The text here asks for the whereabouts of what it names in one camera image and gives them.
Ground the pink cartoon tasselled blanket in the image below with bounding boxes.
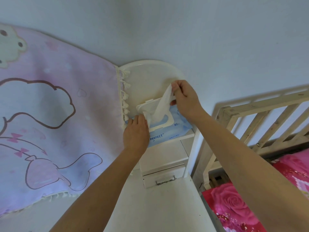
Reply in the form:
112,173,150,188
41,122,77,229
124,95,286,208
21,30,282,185
0,22,132,218

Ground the person's left hand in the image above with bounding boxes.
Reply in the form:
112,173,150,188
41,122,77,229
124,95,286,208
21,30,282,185
123,114,150,154

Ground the white drawer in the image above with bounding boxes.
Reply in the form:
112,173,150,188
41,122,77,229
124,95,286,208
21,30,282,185
142,164,186,189

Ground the person's right hand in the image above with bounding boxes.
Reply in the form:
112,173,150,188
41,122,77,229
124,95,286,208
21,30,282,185
170,80,205,121

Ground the blue wet wipes pack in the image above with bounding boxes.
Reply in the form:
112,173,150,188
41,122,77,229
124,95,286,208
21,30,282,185
124,98,194,148

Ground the metal drawer handle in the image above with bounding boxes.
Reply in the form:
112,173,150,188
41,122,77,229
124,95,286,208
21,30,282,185
155,175,177,185

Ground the pale wooden bed frame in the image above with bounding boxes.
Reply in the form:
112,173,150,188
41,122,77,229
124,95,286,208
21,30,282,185
192,85,309,192

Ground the pink rose bed sheet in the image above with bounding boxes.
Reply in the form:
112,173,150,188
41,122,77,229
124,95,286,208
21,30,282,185
201,148,309,232

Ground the white wet wipe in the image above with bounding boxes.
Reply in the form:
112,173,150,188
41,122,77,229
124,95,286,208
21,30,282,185
154,83,176,126

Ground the person's right forearm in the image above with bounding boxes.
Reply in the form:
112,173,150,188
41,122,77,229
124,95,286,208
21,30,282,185
192,110,309,232

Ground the person's left forearm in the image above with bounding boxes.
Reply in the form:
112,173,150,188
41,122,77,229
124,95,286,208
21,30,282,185
49,147,145,232

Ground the white shelf cabinet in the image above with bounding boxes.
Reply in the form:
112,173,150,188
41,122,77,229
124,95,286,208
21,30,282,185
104,59,219,232

